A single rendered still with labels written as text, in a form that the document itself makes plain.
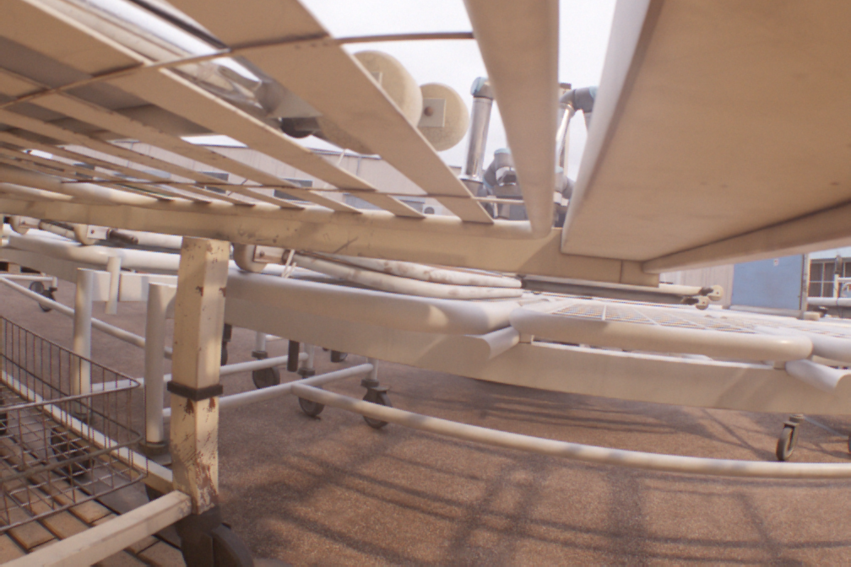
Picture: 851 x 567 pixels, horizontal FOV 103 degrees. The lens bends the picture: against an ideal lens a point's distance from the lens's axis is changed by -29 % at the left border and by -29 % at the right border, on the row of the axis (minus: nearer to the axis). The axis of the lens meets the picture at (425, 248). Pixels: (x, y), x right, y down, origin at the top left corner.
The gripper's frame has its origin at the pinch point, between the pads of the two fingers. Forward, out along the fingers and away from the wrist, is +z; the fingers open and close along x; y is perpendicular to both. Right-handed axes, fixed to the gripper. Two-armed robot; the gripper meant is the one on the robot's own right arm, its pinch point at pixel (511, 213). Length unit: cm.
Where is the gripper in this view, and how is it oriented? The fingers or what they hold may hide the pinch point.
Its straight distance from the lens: 204.3
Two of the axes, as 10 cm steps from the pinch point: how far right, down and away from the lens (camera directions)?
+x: -10.0, 0.0, -0.4
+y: -0.3, 4.5, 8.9
